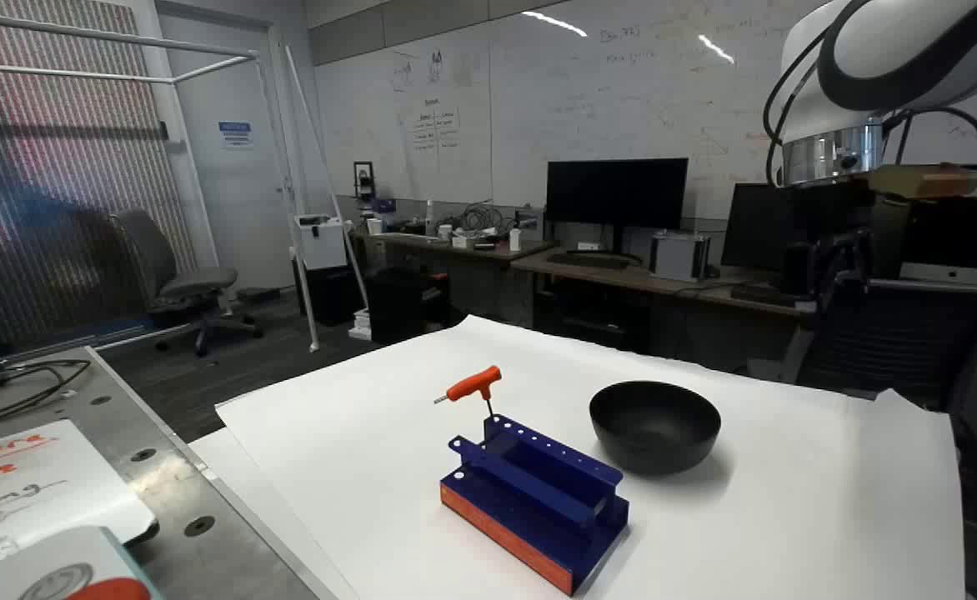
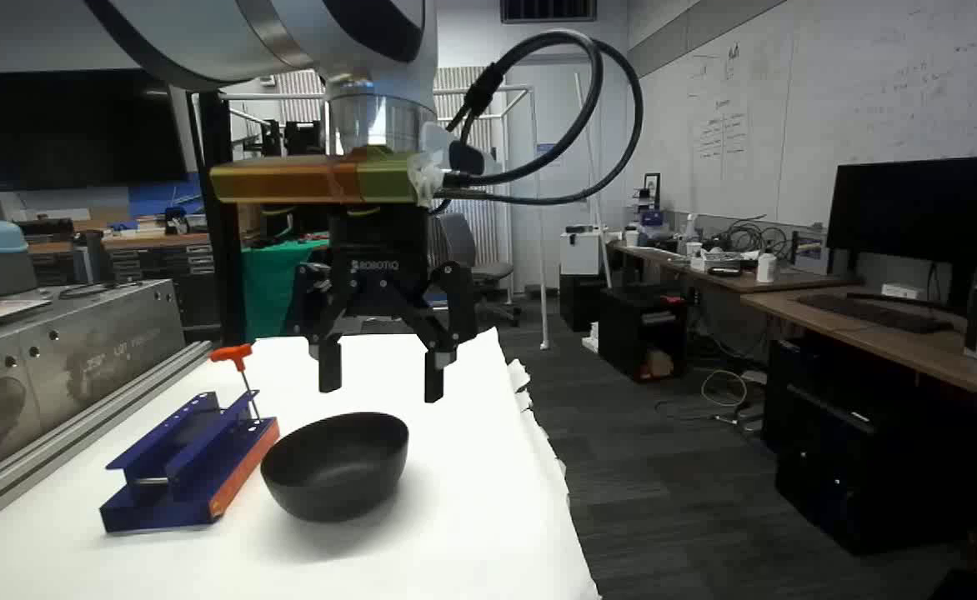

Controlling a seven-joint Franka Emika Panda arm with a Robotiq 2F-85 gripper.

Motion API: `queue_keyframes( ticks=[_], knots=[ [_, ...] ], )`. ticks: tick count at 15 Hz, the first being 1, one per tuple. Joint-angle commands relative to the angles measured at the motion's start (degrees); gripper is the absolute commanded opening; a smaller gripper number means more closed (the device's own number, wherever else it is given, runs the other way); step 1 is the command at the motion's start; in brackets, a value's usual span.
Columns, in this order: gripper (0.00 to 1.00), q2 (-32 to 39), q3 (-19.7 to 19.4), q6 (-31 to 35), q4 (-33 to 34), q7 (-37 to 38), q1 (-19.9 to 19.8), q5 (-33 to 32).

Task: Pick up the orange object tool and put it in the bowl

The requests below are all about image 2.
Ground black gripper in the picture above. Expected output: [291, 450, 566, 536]
[297, 205, 484, 408]

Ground orange rectangular block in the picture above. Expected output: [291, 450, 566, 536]
[205, 340, 266, 429]

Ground black bowl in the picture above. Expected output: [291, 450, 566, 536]
[256, 411, 413, 528]

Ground blue tool rack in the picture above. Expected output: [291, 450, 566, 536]
[95, 386, 283, 536]

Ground green cloth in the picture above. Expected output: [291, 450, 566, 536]
[238, 238, 333, 345]

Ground grey office chair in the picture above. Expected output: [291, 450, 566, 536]
[429, 209, 521, 328]

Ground white table cover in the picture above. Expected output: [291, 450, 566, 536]
[0, 328, 604, 600]

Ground black floor box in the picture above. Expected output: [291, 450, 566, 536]
[595, 283, 693, 386]

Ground grey metal base block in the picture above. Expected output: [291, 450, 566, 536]
[0, 277, 188, 493]

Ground cluttered lab bench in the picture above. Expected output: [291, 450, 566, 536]
[607, 228, 836, 300]

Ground black keyboard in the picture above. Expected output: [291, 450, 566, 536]
[793, 289, 959, 337]

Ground black under-desk cabinet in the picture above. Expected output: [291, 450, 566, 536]
[770, 332, 977, 559]

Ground wooden desk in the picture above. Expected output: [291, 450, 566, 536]
[738, 283, 977, 408]

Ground black computer monitor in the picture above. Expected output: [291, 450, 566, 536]
[822, 151, 977, 283]

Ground black vertical post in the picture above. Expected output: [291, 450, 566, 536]
[188, 89, 248, 348]

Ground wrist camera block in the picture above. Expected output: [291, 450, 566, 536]
[211, 148, 446, 209]

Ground aluminium rail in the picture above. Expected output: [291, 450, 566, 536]
[0, 337, 218, 547]

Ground black looped cable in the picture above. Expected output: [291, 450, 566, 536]
[429, 27, 645, 209]

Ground floor cables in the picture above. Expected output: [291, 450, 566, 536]
[693, 362, 770, 439]

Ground large black wall screen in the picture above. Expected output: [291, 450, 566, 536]
[0, 70, 192, 195]

